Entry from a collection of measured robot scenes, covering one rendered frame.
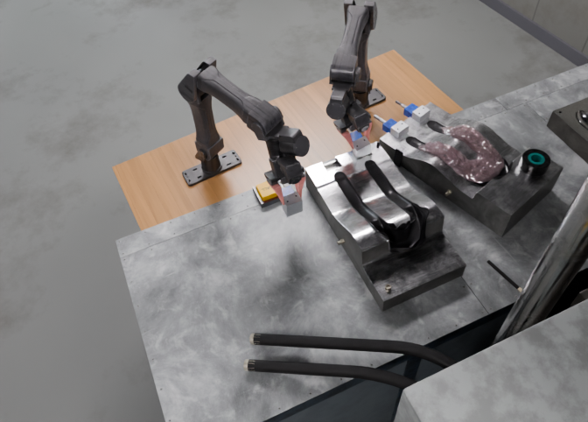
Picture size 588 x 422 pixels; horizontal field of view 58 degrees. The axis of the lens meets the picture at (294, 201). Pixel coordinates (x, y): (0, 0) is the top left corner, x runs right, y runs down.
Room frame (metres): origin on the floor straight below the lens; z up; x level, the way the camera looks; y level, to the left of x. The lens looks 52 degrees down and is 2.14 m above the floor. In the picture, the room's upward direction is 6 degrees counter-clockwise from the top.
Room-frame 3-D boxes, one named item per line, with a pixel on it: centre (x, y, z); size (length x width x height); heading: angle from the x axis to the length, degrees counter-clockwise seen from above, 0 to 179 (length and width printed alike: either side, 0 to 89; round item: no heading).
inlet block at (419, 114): (1.37, -0.44, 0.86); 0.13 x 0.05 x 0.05; 37
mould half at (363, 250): (0.92, -0.25, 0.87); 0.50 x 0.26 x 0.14; 19
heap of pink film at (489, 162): (1.12, -0.55, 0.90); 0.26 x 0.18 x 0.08; 37
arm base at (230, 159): (1.24, 0.27, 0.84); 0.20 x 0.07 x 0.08; 115
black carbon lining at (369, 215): (0.94, -0.25, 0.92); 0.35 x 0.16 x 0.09; 19
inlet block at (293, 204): (0.99, 0.02, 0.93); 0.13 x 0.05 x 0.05; 20
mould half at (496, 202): (1.12, -0.56, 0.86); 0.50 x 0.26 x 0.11; 37
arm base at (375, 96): (1.49, -0.28, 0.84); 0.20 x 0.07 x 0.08; 115
